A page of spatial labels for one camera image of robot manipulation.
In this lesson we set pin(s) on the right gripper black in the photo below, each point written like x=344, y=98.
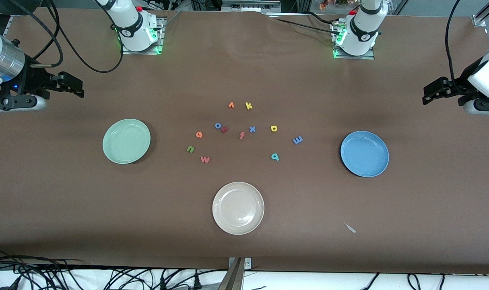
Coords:
x=34, y=80

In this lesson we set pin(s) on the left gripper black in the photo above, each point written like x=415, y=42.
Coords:
x=458, y=85

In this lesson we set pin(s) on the blue foam letter m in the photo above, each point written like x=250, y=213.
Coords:
x=297, y=140

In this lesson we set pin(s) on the pink foam letter w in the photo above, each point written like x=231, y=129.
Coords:
x=205, y=160

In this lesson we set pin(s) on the teal foam letter p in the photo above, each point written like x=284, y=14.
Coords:
x=276, y=158

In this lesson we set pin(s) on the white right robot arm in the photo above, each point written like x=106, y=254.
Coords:
x=133, y=28

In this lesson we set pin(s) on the green plate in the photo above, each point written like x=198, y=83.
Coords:
x=126, y=141

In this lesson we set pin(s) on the aluminium extrusion corner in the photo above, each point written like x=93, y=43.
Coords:
x=478, y=20

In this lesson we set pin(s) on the blue plate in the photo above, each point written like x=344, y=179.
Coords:
x=364, y=154

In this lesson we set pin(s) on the orange dried flowers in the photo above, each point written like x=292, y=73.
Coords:
x=324, y=5

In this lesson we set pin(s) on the white tape scrap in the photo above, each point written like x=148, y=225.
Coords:
x=350, y=228

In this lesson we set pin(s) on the brown paper table cover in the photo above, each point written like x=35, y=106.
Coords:
x=244, y=72

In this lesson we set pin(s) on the beige plate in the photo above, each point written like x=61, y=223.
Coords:
x=238, y=208

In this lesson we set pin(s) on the black power plug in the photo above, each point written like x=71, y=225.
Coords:
x=196, y=282
x=163, y=284

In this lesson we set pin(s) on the grey metal stand bar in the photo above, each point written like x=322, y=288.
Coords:
x=233, y=280

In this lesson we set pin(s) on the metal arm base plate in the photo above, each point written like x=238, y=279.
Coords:
x=141, y=52
x=355, y=57

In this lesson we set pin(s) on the small metal corner bracket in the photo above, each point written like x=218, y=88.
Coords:
x=17, y=13

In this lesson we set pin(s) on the aluminium frame piece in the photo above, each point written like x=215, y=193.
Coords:
x=248, y=6

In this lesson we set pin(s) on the metal table edge bracket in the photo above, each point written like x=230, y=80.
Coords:
x=248, y=264

